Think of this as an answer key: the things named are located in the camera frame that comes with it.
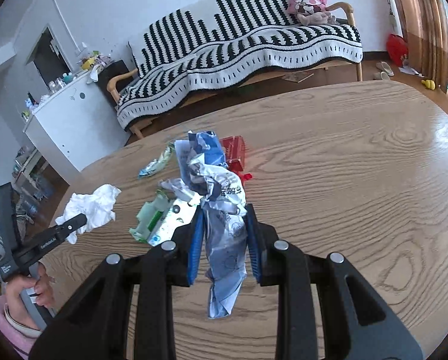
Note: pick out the black side cabinet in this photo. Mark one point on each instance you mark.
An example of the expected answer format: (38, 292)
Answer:
(113, 73)

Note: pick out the wooden frame sofa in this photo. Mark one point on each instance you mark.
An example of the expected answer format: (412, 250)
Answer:
(121, 82)

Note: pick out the white cabinet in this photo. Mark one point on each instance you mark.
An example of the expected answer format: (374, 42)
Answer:
(74, 127)

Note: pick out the person's left hand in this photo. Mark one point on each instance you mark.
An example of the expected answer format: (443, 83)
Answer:
(42, 288)

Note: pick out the pair of beige slippers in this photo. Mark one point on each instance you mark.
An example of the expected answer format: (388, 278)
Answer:
(384, 70)

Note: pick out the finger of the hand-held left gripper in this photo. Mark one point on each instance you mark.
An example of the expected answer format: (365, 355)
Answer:
(59, 234)

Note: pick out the person's left forearm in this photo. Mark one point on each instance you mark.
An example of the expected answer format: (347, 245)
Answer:
(16, 326)

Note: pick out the pale grey-blue wrapper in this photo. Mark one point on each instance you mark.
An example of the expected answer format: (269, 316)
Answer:
(224, 232)

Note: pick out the group of water bottles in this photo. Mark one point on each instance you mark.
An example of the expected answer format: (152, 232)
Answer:
(36, 197)

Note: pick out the black white striped blanket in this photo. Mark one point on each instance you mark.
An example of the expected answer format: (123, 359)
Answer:
(246, 48)

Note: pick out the brown curtain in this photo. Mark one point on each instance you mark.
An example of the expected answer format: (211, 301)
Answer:
(419, 26)

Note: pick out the pink cartoon cushion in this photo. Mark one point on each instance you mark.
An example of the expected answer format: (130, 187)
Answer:
(308, 0)

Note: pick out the white tissue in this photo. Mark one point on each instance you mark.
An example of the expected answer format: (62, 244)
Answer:
(94, 204)

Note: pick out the cardboard piece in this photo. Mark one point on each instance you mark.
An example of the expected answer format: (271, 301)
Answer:
(297, 77)

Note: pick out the green tissue packet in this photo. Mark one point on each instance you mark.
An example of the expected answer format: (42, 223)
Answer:
(160, 221)

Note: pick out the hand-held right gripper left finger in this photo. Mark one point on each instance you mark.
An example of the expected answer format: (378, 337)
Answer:
(195, 247)

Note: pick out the cluster of small bottles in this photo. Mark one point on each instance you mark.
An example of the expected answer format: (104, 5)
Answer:
(61, 82)

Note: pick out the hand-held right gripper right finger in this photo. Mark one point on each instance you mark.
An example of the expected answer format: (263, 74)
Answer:
(253, 247)

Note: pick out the green blue snack wrapper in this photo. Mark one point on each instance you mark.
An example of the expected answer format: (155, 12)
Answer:
(158, 163)

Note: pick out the pile of colourful toys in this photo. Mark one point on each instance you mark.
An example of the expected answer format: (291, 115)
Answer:
(94, 63)

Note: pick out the yellow toy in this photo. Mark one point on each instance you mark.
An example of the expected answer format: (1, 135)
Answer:
(429, 84)

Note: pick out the red bag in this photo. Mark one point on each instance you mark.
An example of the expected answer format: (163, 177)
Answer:
(396, 49)

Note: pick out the crumpled blue white wrapper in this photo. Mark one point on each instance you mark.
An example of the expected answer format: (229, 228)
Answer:
(201, 146)

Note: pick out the red cigarette box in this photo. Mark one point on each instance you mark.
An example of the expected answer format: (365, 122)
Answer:
(236, 153)

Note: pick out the beige plush toy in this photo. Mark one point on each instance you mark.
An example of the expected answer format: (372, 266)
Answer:
(317, 18)

